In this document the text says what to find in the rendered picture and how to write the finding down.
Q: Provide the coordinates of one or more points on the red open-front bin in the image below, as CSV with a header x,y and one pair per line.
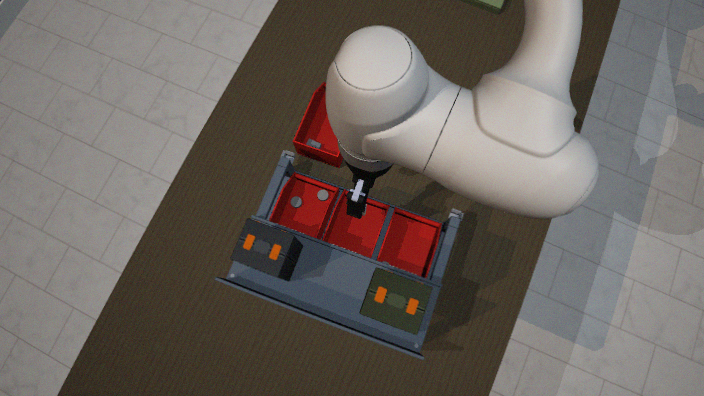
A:
x,y
357,235
313,215
315,125
411,242

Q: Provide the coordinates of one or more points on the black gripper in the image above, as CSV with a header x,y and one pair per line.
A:
x,y
363,181

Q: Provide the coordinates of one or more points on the grey metal shelf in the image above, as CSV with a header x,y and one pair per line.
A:
x,y
330,281

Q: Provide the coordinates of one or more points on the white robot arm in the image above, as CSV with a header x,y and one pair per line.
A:
x,y
509,143

